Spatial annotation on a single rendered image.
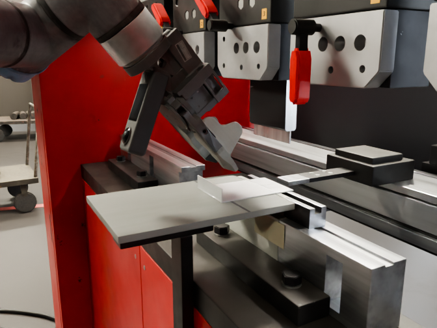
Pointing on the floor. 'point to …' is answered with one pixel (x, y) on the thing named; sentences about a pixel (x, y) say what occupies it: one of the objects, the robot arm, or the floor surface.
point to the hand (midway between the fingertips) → (218, 164)
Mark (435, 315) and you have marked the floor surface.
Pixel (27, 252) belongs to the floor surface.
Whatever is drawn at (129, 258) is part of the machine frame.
